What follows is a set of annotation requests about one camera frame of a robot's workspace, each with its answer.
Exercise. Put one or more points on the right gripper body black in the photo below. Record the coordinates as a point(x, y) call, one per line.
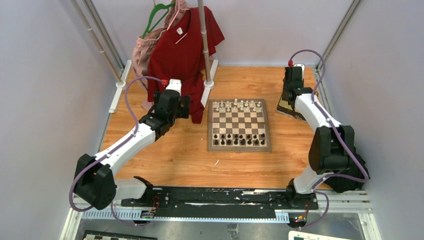
point(285, 89)

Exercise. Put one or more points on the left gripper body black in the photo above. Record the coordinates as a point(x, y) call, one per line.
point(181, 111)

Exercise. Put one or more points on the gold metal tray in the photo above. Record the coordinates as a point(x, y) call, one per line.
point(283, 107)

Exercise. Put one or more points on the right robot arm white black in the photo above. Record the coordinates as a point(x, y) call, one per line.
point(326, 154)

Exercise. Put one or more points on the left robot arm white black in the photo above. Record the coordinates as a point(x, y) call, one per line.
point(94, 179)

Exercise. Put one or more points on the white chess piece row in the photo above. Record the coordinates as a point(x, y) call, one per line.
point(238, 105)

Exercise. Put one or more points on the wooden chess board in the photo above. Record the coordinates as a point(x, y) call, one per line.
point(253, 125)

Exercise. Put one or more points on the red t-shirt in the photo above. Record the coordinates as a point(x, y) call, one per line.
point(179, 55)

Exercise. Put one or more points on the pink garment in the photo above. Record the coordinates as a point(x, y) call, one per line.
point(145, 45)

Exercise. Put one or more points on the green clothes hanger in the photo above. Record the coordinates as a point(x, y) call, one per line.
point(157, 14)

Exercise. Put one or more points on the black cloth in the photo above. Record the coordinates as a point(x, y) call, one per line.
point(342, 184)

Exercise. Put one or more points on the white clothes rack frame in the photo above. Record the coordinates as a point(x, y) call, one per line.
point(97, 31)

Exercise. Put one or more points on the black mounting rail base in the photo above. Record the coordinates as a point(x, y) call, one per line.
point(222, 203)

